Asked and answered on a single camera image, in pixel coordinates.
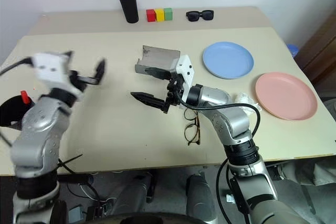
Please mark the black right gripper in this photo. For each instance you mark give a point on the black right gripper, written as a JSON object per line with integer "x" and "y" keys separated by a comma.
{"x": 175, "y": 90}

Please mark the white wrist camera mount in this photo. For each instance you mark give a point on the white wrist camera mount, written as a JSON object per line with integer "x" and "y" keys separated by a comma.
{"x": 50, "y": 68}
{"x": 187, "y": 73}

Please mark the grey fabric cover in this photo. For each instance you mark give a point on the grey fabric cover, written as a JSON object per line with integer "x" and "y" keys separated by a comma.
{"x": 312, "y": 182}

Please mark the red marker with cap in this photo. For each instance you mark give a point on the red marker with cap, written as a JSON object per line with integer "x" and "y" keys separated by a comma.
{"x": 25, "y": 97}

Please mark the pink plate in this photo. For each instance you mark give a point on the pink plate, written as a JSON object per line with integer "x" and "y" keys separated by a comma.
{"x": 286, "y": 96}

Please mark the grey rounded robot leg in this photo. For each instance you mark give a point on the grey rounded robot leg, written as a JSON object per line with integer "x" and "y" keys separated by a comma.
{"x": 199, "y": 197}
{"x": 134, "y": 192}

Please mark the green cube block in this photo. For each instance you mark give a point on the green cube block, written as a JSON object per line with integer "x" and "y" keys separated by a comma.
{"x": 168, "y": 14}

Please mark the wide black cup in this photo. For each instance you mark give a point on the wide black cup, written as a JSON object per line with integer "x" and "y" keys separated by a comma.
{"x": 10, "y": 111}

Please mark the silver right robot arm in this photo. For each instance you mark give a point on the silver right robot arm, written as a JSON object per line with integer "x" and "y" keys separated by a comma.
{"x": 236, "y": 127}

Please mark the tortoiseshell round eyeglasses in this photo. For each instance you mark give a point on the tortoiseshell round eyeglasses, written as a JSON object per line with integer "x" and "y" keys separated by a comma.
{"x": 197, "y": 129}

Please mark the brown wooden furniture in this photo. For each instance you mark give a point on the brown wooden furniture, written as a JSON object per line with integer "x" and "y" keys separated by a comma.
{"x": 320, "y": 51}

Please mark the yellow cube block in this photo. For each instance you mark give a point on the yellow cube block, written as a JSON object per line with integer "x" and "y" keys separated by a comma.
{"x": 159, "y": 15}

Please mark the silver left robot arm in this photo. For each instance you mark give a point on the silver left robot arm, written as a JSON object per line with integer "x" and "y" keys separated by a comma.
{"x": 39, "y": 129}

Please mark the black electronics box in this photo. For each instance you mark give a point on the black electronics box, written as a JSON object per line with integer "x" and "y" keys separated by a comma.
{"x": 98, "y": 209}

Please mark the white crumpled cloth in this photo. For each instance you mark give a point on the white crumpled cloth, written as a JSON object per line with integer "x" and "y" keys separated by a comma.
{"x": 245, "y": 98}

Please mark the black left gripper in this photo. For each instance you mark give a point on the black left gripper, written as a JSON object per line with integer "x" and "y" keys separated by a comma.
{"x": 76, "y": 80}

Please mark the blue plate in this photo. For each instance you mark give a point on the blue plate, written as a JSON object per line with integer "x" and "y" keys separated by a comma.
{"x": 228, "y": 60}

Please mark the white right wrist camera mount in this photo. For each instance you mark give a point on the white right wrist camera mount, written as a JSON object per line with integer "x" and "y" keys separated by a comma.
{"x": 187, "y": 73}

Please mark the black sunglasses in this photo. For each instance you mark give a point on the black sunglasses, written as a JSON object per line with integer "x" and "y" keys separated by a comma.
{"x": 200, "y": 15}

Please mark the blue round container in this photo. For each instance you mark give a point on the blue round container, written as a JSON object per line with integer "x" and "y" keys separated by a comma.
{"x": 292, "y": 50}

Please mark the red cube block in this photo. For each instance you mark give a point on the red cube block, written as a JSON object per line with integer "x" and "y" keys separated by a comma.
{"x": 150, "y": 15}

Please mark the tall black pen cup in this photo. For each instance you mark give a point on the tall black pen cup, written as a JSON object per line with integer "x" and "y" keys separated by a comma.
{"x": 130, "y": 9}

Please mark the grey power adapter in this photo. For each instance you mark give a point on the grey power adapter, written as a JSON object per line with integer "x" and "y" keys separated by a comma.
{"x": 76, "y": 214}

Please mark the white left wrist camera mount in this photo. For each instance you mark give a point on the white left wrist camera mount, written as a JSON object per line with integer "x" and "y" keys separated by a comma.
{"x": 50, "y": 68}

